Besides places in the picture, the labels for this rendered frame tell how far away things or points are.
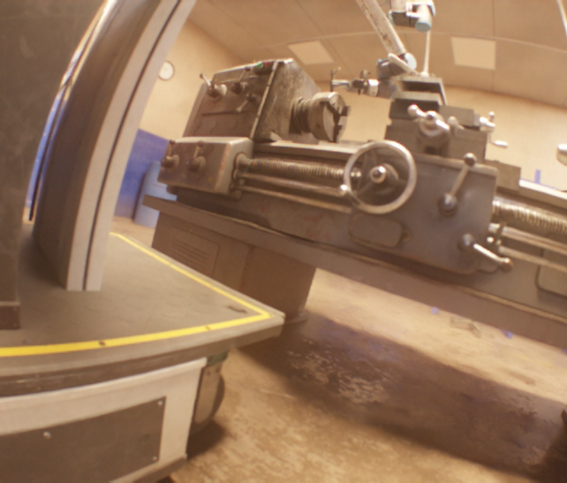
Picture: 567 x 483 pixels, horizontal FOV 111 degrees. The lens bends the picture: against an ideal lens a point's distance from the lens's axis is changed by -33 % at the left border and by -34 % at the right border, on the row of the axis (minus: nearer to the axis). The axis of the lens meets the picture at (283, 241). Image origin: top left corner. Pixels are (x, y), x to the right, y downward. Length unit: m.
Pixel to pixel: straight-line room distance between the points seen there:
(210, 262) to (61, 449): 1.10
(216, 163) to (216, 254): 0.39
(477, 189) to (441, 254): 0.20
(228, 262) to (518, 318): 1.06
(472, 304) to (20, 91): 0.89
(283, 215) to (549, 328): 1.01
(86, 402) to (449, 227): 0.81
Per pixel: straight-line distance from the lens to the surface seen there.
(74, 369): 0.30
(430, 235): 0.81
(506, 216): 0.69
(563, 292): 1.03
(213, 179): 1.26
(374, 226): 0.82
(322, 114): 1.40
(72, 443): 0.37
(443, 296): 0.79
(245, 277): 1.19
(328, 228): 1.08
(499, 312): 0.81
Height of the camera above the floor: 0.49
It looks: 3 degrees down
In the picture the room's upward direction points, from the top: 16 degrees clockwise
